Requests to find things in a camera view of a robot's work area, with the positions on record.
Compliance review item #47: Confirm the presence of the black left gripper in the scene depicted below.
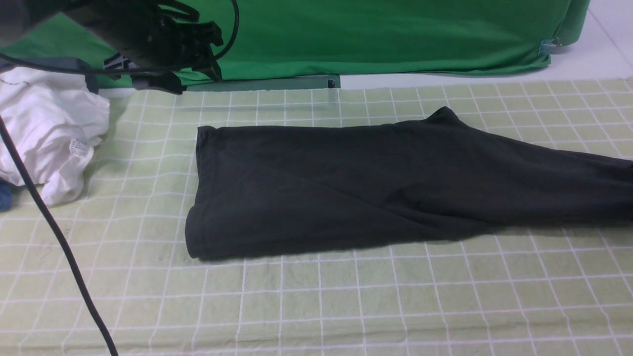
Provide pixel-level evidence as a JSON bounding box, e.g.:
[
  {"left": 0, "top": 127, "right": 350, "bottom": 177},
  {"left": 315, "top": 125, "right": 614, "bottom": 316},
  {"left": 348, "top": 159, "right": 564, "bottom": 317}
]
[{"left": 69, "top": 0, "right": 224, "bottom": 95}]

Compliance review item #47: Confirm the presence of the dark gray long-sleeve top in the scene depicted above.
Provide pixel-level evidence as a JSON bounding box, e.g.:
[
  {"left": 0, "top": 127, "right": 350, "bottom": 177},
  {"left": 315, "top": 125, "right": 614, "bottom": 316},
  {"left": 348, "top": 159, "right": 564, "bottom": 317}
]
[{"left": 184, "top": 107, "right": 633, "bottom": 262}]

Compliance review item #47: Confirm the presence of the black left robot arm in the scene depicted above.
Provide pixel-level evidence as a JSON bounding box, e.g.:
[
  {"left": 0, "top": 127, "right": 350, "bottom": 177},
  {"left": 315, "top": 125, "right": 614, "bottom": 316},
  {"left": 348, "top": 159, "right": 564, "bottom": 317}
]
[{"left": 1, "top": 0, "right": 240, "bottom": 95}]

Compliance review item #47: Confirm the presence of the green backdrop cloth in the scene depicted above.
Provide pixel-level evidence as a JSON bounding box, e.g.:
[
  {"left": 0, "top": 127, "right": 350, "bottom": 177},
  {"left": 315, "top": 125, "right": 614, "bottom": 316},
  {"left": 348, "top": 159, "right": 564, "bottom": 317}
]
[{"left": 1, "top": 0, "right": 588, "bottom": 87}]

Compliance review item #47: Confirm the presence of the dark green base bar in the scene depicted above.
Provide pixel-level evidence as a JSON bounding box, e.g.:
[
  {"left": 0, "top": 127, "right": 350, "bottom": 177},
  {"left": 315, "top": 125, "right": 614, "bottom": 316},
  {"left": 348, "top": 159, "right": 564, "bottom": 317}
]
[{"left": 185, "top": 75, "right": 341, "bottom": 92}]

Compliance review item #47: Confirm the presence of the white crumpled garment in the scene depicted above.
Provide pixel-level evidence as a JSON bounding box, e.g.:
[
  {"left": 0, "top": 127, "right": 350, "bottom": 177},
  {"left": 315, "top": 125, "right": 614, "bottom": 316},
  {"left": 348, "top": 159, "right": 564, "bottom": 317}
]
[{"left": 0, "top": 67, "right": 109, "bottom": 206}]

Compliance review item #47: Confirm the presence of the dark gray garment under white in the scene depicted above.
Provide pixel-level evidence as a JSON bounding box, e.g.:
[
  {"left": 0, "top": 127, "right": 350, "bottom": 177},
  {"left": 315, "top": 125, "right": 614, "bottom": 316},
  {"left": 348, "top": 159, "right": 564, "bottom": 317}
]
[{"left": 0, "top": 58, "right": 99, "bottom": 94}]

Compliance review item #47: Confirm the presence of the blue cloth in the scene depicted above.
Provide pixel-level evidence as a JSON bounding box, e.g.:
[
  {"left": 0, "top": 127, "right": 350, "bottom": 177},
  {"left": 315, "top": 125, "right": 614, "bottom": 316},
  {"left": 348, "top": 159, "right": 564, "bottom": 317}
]
[{"left": 0, "top": 180, "right": 13, "bottom": 212}]

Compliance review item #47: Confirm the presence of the teal binder clip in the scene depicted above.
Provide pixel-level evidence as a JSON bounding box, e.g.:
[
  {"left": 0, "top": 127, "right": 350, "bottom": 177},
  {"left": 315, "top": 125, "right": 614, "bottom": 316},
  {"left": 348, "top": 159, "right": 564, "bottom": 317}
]
[{"left": 538, "top": 38, "right": 563, "bottom": 57}]

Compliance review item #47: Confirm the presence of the light green checkered mat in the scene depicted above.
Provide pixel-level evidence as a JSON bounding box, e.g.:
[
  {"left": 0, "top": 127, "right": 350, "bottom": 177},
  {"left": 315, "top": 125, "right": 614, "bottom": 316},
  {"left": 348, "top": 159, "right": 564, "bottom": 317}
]
[{"left": 0, "top": 78, "right": 633, "bottom": 356}]

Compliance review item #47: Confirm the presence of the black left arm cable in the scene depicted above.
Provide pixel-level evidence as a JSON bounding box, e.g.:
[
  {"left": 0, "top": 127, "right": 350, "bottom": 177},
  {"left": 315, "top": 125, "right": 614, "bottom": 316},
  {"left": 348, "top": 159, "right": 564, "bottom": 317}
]
[{"left": 0, "top": 0, "right": 240, "bottom": 356}]

